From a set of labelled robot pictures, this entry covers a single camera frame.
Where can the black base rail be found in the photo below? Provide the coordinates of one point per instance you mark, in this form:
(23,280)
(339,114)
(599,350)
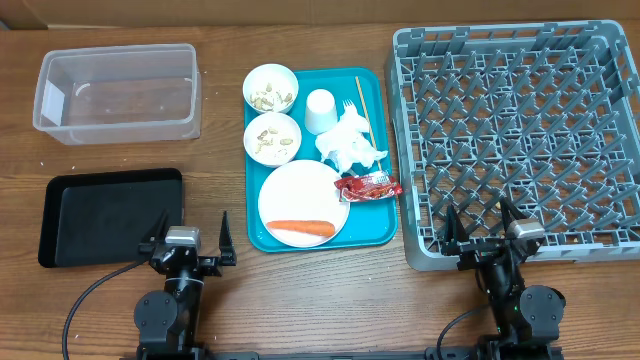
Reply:
(428,354)

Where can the white napkin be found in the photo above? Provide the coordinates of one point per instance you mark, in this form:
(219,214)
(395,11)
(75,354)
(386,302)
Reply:
(345,145)

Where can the white plastic fork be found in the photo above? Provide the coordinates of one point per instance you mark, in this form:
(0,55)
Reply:
(349,106)

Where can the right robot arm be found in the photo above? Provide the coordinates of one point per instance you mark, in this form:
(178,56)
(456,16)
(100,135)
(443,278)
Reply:
(527,318)

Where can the orange carrot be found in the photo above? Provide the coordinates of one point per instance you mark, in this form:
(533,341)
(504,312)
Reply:
(312,227)

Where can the grey dishwasher rack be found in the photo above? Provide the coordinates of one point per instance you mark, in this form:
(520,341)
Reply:
(543,114)

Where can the wooden chopstick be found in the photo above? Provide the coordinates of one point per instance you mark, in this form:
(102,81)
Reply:
(366,114)

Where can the white plastic cup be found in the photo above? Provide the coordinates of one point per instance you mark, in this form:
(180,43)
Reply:
(321,113)

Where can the white round plate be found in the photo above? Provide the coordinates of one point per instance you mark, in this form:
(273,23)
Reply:
(302,190)

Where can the white bowl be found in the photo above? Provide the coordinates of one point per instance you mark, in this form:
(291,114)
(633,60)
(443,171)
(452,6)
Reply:
(270,88)

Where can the black tray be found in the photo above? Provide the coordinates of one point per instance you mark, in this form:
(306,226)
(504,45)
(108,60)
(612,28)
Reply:
(100,218)

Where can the clear plastic bin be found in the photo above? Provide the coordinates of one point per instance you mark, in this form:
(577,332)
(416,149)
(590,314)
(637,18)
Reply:
(119,94)

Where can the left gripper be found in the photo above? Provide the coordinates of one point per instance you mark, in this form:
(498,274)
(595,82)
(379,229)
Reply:
(212,265)

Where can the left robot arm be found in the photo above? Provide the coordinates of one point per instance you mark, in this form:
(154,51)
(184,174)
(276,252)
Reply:
(167,319)

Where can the teal serving tray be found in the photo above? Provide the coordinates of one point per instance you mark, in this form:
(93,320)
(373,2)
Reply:
(368,224)

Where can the red snack wrapper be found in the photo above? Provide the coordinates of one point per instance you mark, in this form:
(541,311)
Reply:
(366,188)

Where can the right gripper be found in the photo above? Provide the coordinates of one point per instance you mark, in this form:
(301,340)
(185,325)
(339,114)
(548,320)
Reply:
(473,250)

